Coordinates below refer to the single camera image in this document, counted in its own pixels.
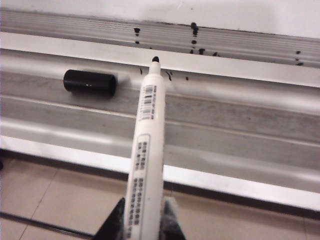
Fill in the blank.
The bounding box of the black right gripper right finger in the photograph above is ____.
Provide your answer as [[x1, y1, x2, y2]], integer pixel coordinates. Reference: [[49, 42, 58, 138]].
[[161, 196, 188, 240]]

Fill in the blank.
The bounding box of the white whiteboard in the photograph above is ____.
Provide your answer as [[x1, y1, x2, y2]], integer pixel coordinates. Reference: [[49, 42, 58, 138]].
[[0, 0, 320, 70]]

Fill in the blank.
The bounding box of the black marker cap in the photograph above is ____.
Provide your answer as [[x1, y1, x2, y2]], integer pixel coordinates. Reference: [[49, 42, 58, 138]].
[[62, 69, 119, 97]]

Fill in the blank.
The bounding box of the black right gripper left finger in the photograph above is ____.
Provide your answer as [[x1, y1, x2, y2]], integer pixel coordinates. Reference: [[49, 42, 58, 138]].
[[94, 196, 126, 240]]

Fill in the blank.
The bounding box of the white whiteboard marker black tip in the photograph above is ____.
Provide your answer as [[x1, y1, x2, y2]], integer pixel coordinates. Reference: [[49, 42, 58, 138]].
[[123, 55, 167, 240]]

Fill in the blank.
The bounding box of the aluminium whiteboard tray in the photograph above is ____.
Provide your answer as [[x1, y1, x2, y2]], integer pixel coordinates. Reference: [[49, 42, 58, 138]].
[[0, 31, 320, 214]]

